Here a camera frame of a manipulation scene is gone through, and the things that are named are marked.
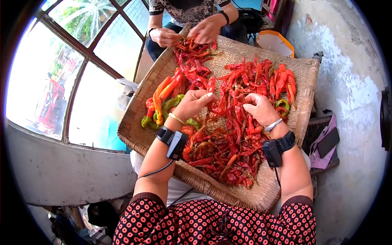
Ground person's right hand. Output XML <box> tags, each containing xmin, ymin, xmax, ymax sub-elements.
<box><xmin>242</xmin><ymin>93</ymin><xmax>283</xmax><ymax>131</ymax></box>

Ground person's left hand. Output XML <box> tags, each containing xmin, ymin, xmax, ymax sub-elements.
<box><xmin>171</xmin><ymin>90</ymin><xmax>219</xmax><ymax>124</ymax></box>

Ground person's left fingers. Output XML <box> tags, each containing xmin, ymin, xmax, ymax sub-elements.
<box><xmin>185</xmin><ymin>90</ymin><xmax>212</xmax><ymax>98</ymax></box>

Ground person's left thumb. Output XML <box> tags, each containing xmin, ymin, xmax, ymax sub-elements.
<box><xmin>198</xmin><ymin>93</ymin><xmax>219</xmax><ymax>105</ymax></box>

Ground person's right thumb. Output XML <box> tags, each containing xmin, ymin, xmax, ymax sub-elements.
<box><xmin>242</xmin><ymin>103</ymin><xmax>260</xmax><ymax>116</ymax></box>

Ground person's right index finger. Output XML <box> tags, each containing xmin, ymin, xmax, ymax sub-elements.
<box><xmin>244</xmin><ymin>93</ymin><xmax>264</xmax><ymax>104</ymax></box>

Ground bunch of green fresh peppers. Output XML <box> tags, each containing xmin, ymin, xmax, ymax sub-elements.
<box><xmin>141</xmin><ymin>94</ymin><xmax>201</xmax><ymax>130</ymax></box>

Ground curled green pepper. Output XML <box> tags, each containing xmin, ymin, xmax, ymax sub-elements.
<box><xmin>275</xmin><ymin>99</ymin><xmax>290</xmax><ymax>117</ymax></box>

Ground bunch of orange fresh peppers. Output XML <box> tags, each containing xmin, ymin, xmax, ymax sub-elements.
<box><xmin>152</xmin><ymin>68</ymin><xmax>184</xmax><ymax>126</ymax></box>

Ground pile of dried red chillies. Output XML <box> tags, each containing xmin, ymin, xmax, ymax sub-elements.
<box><xmin>173</xmin><ymin>36</ymin><xmax>298</xmax><ymax>189</ymax></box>

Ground black wrist band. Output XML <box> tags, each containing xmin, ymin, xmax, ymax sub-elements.
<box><xmin>262</xmin><ymin>131</ymin><xmax>296</xmax><ymax>168</ymax></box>
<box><xmin>156</xmin><ymin>126</ymin><xmax>189</xmax><ymax>161</ymax></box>

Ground white octagonal box orange rim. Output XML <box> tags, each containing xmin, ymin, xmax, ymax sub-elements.
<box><xmin>255</xmin><ymin>30</ymin><xmax>295</xmax><ymax>59</ymax></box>

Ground dark woven stool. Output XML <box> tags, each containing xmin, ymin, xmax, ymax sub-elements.
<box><xmin>302</xmin><ymin>115</ymin><xmax>340</xmax><ymax>177</ymax></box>

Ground white plastic bag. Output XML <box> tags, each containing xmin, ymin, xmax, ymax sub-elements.
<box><xmin>116</xmin><ymin>78</ymin><xmax>139</xmax><ymax>101</ymax></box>

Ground black bag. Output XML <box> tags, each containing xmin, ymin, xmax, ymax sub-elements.
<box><xmin>238</xmin><ymin>7</ymin><xmax>264</xmax><ymax>35</ymax></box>

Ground black phone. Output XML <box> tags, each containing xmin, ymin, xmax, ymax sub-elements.
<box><xmin>317</xmin><ymin>127</ymin><xmax>340</xmax><ymax>159</ymax></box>

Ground woven bamboo tray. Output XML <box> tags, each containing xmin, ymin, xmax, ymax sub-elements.
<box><xmin>117</xmin><ymin>24</ymin><xmax>321</xmax><ymax>214</ymax></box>

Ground pink cloth bag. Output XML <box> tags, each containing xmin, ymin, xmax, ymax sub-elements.
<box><xmin>309</xmin><ymin>115</ymin><xmax>339</xmax><ymax>170</ymax></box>

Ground person's legs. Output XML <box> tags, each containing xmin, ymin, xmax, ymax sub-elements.
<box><xmin>130</xmin><ymin>149</ymin><xmax>312</xmax><ymax>216</ymax></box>

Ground person's body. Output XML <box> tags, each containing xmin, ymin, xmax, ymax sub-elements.
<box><xmin>113</xmin><ymin>192</ymin><xmax>317</xmax><ymax>245</ymax></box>

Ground arched window with brown frame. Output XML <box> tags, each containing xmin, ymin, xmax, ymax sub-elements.
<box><xmin>6</xmin><ymin>0</ymin><xmax>150</xmax><ymax>152</ymax></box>

